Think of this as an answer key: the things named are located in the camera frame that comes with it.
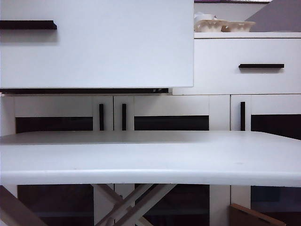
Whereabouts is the white cabinet drawer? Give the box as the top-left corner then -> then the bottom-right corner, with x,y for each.
173,39 -> 301,96
0,0 -> 195,95

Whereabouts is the black drawer handle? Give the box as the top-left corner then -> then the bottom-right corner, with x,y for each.
238,64 -> 285,70
0,20 -> 58,30

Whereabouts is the white cabinet door dark glass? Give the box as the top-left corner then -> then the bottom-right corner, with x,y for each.
0,95 -> 114,226
230,94 -> 301,226
114,95 -> 230,226

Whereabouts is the white table leg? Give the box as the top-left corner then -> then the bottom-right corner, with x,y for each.
117,184 -> 177,226
91,184 -> 155,226

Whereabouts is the beige table leg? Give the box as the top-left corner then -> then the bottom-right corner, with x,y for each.
95,184 -> 157,226

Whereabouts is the beige egg carton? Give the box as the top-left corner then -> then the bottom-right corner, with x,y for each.
221,21 -> 256,33
194,19 -> 228,32

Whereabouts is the white bowl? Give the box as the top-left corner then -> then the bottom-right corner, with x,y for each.
194,13 -> 218,22

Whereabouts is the white sideboard cabinet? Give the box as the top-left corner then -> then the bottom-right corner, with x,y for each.
0,32 -> 301,226

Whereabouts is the brown wooden plank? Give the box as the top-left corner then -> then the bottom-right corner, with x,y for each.
0,185 -> 48,226

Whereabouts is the black door handle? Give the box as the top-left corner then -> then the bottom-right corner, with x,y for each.
121,104 -> 127,131
99,104 -> 105,131
240,101 -> 246,131

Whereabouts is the purple wall poster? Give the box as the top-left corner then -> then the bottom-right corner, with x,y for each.
194,0 -> 273,3

